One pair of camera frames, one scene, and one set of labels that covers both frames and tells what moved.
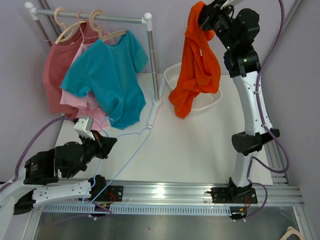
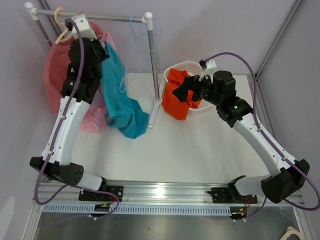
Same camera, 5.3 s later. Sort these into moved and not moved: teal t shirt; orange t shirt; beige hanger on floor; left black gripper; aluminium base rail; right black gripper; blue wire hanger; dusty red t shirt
Moved: right black gripper; orange t shirt; blue wire hanger; left black gripper; teal t shirt
Not moved: beige hanger on floor; dusty red t shirt; aluminium base rail
